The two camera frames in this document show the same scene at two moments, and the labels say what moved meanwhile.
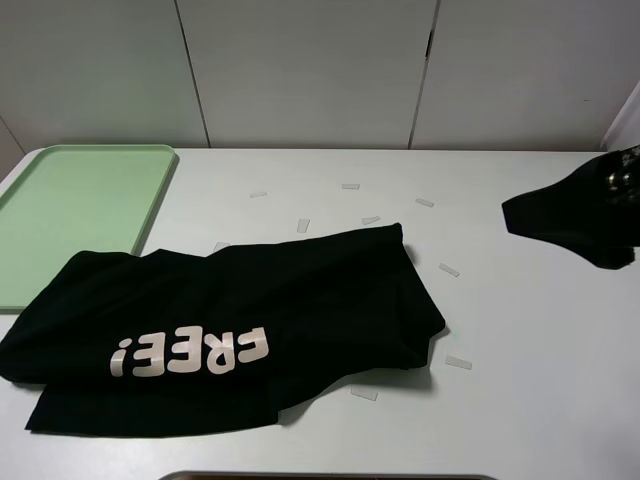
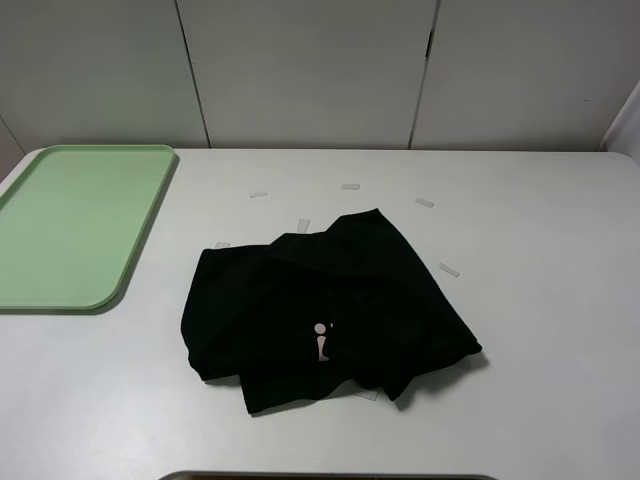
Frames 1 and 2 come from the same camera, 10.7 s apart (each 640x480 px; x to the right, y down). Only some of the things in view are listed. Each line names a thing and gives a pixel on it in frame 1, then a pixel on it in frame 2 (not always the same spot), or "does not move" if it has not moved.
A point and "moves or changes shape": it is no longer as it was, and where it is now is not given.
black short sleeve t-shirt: [246, 333] moves or changes shape
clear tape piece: [426, 203] does not move
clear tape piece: [448, 269] does not move
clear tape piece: [302, 225] does not move
